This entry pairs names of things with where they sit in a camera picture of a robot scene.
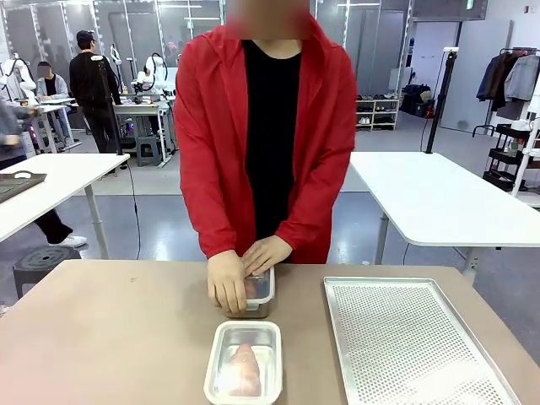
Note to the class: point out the person's left hand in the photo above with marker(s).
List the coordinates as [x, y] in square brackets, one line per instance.
[270, 253]

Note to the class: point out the person's right hand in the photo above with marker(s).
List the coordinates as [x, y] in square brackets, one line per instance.
[228, 282]

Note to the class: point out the clear plastic clip lid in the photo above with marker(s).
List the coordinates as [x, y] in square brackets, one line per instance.
[266, 287]
[211, 379]

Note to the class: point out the person's left forearm red sleeve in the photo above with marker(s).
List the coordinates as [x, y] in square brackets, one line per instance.
[312, 211]

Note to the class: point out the person's right forearm red sleeve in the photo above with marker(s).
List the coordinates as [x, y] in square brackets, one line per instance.
[215, 219]

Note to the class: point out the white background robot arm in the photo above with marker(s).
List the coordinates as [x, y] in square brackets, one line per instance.
[26, 80]

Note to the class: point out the person in red jacket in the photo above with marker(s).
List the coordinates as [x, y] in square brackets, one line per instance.
[211, 126]

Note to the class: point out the grey step stool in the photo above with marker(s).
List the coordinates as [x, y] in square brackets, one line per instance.
[148, 151]

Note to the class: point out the perforated metal baking tray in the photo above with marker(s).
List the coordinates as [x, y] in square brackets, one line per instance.
[405, 346]

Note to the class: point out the light wooden shoe rack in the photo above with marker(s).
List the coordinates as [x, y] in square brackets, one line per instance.
[379, 114]

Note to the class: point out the white rounded table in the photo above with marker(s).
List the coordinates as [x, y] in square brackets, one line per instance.
[443, 198]

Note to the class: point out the walking person in grey top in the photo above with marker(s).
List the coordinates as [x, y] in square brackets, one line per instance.
[55, 228]

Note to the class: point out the black round-hole stool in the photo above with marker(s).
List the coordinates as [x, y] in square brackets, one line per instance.
[42, 259]

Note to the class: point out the white table with grey leg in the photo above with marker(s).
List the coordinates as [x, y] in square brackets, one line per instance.
[50, 185]

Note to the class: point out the black bag pile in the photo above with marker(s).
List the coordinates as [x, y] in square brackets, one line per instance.
[417, 99]

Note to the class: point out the white background robot with gripper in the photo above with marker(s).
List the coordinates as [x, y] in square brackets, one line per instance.
[152, 71]

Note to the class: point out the black pole stand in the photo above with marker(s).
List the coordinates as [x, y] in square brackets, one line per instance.
[439, 97]

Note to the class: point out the standing man in black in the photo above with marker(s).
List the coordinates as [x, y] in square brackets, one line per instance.
[88, 84]

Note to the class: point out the white background desk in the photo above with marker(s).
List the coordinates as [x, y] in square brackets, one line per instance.
[55, 110]

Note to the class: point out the black rolling cart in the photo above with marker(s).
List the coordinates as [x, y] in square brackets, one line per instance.
[504, 160]

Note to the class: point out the seated person in grey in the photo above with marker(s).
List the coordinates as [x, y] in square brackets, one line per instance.
[51, 84]

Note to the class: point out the clothes rack with jackets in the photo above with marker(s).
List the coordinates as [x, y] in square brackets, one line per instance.
[510, 78]

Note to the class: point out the black camera tripod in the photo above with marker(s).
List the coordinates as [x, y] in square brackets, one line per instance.
[107, 97]

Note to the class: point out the white metal frame rack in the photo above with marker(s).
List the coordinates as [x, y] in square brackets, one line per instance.
[529, 143]

